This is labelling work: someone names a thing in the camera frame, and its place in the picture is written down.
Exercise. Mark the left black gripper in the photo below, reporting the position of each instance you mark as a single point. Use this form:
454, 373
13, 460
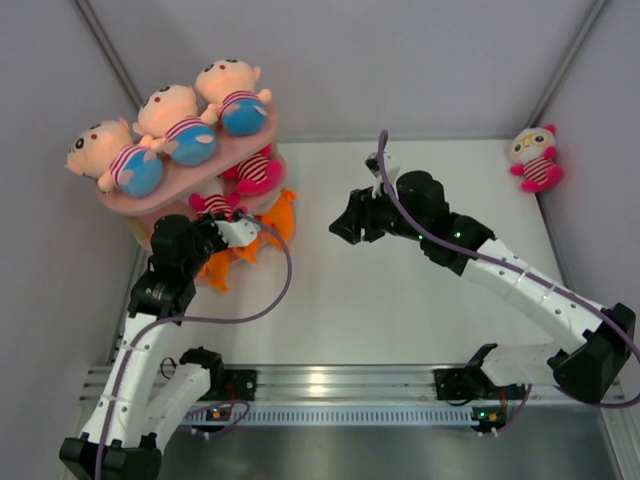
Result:
207, 222

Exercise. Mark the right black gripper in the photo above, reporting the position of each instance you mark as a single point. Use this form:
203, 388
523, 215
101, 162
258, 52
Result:
361, 215

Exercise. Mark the white pink plush face down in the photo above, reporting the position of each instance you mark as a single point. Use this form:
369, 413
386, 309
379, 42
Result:
257, 174

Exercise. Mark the boy plush black hair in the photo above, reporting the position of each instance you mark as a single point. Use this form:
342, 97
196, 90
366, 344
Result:
107, 153

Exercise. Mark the boy plush red dot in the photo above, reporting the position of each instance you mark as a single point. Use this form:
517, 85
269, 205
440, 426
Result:
229, 87

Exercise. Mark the white pink plush yellow glasses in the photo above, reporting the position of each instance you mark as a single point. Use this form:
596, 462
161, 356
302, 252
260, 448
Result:
532, 155

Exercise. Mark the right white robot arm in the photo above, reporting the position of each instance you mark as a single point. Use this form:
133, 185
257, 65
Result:
590, 342

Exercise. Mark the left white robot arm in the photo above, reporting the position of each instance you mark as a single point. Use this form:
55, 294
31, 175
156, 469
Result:
130, 427

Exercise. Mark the pink two-tier wooden shelf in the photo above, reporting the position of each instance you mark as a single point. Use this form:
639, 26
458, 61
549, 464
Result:
183, 190

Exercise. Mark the orange plush toy left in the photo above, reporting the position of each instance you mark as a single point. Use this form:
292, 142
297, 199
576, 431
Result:
215, 271

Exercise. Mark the orange plush toy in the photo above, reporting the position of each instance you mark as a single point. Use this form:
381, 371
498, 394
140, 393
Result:
215, 271
248, 253
281, 216

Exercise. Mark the orange plush toy middle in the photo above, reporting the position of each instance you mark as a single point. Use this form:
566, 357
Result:
248, 253

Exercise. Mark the orange plush toy right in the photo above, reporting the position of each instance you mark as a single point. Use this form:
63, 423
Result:
281, 216

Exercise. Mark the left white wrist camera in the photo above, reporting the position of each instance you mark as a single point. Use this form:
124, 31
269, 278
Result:
240, 233

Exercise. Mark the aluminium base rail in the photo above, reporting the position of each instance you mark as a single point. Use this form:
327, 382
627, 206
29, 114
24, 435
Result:
288, 384

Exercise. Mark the white slotted cable duct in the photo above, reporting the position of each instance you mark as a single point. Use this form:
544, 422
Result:
350, 415

